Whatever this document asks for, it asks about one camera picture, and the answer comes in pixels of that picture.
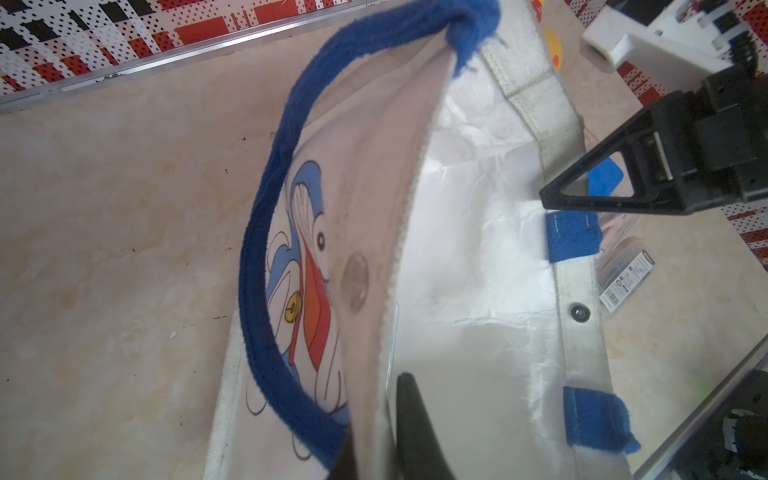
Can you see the left gripper own finger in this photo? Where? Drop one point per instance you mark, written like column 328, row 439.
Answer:
column 405, row 447

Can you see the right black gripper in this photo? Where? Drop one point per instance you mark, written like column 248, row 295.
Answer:
column 647, row 165

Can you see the clear case barcode label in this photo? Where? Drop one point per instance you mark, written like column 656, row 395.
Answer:
column 621, row 272

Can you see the white canvas bag blue handles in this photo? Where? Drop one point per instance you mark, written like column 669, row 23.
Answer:
column 398, row 228

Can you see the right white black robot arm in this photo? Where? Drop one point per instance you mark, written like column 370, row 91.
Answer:
column 680, row 42

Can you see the yellow plush toy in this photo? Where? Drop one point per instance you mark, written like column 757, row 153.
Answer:
column 551, row 38

